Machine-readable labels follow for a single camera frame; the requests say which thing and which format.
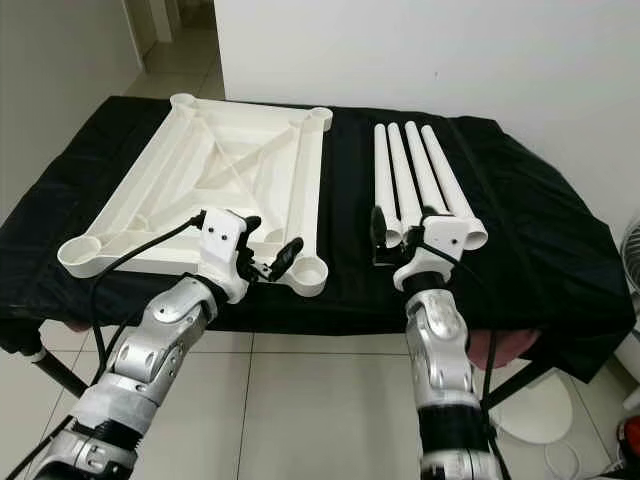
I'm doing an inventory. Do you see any white plastic children table top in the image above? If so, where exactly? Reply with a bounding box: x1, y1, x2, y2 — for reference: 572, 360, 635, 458
57, 93, 333, 298

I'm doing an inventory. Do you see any black tablecloth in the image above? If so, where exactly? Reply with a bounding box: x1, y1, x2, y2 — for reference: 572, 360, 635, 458
0, 96, 637, 384

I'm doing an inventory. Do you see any pink plastic object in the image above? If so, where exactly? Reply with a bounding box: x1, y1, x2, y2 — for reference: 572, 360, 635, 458
468, 328, 561, 373

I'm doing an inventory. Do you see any black metal table leg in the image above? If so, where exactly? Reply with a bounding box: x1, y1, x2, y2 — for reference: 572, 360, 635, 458
15, 340, 91, 401
490, 360, 576, 411

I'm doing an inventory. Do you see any grey fan grille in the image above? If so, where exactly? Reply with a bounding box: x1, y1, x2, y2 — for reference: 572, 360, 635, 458
622, 218, 640, 301

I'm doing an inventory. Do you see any white round fan base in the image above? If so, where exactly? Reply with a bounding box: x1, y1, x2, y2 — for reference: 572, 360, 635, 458
500, 368, 583, 448

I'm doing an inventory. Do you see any red object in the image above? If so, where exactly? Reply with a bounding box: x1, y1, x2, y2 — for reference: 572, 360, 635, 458
622, 413, 640, 453

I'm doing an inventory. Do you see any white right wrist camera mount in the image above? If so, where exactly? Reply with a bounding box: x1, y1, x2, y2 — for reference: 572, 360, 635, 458
393, 214, 467, 293

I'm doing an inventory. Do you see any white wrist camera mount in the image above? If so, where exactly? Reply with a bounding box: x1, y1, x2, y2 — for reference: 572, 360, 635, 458
196, 208, 258, 304
393, 214, 467, 293

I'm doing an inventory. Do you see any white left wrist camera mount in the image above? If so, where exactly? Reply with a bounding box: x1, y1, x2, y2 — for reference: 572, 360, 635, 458
196, 208, 258, 304

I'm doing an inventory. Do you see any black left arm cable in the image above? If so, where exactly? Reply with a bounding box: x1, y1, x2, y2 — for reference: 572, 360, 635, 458
88, 212, 211, 376

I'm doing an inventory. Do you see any white door frame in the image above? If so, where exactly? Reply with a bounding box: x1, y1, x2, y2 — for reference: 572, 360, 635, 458
128, 0, 176, 46

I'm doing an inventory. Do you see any white floor cord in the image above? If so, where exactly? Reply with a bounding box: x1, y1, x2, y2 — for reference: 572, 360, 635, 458
543, 440, 619, 479

